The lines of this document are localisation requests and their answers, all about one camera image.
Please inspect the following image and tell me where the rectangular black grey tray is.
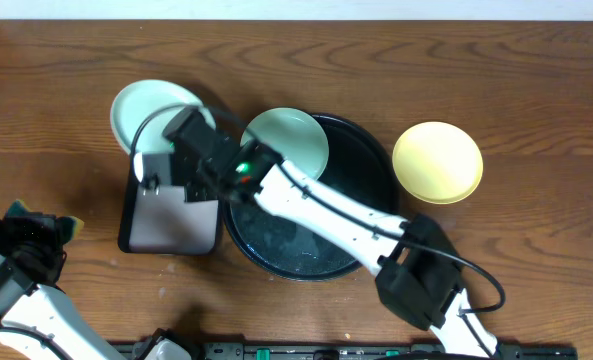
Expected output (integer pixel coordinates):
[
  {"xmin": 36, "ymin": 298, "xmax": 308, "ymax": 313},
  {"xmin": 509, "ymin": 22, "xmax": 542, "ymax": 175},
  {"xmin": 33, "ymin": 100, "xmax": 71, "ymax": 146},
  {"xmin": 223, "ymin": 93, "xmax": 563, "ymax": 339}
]
[{"xmin": 117, "ymin": 170, "xmax": 222, "ymax": 256}]

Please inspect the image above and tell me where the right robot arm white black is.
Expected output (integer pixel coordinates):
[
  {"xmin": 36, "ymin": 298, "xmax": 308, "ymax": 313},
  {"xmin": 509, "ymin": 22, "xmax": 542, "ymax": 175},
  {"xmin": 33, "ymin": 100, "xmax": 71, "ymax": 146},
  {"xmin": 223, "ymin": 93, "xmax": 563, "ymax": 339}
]
[{"xmin": 162, "ymin": 106, "xmax": 506, "ymax": 359}]

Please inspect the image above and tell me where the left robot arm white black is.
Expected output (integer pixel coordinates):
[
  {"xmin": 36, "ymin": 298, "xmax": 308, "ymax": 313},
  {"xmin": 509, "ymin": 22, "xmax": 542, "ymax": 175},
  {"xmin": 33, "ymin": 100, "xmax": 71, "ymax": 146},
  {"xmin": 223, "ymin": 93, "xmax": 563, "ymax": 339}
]
[{"xmin": 0, "ymin": 211, "xmax": 123, "ymax": 359}]

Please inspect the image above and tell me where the green yellow sponge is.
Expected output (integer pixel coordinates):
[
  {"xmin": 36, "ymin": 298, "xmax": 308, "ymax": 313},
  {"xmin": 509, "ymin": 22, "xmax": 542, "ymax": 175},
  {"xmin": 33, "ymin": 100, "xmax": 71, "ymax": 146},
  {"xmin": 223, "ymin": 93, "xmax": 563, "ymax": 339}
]
[{"xmin": 3, "ymin": 200, "xmax": 84, "ymax": 248}]

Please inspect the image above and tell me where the mint green plate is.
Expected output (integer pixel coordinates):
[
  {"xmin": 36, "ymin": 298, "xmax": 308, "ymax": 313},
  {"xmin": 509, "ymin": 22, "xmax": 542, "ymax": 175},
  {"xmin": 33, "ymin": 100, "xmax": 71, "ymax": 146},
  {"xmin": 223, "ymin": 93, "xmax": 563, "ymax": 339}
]
[
  {"xmin": 109, "ymin": 79, "xmax": 217, "ymax": 184},
  {"xmin": 240, "ymin": 107, "xmax": 329, "ymax": 179}
]

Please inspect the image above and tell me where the yellow plate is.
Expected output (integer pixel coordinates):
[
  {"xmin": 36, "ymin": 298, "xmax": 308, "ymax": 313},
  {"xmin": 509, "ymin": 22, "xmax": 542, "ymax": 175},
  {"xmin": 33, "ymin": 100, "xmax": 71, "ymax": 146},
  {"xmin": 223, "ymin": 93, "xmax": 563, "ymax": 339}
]
[{"xmin": 392, "ymin": 121, "xmax": 484, "ymax": 205}]

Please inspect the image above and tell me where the round black tray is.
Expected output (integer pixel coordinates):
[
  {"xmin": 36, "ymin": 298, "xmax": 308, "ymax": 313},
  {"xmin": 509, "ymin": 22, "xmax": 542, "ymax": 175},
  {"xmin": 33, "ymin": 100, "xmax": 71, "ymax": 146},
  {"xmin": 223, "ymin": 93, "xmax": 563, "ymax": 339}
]
[{"xmin": 222, "ymin": 113, "xmax": 400, "ymax": 281}]

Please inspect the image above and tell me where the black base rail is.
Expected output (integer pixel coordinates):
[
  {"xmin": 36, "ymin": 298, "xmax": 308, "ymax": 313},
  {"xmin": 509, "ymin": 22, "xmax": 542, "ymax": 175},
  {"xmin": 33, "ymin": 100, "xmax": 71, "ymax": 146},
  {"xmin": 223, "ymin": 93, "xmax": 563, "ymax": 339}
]
[{"xmin": 110, "ymin": 329, "xmax": 579, "ymax": 360}]

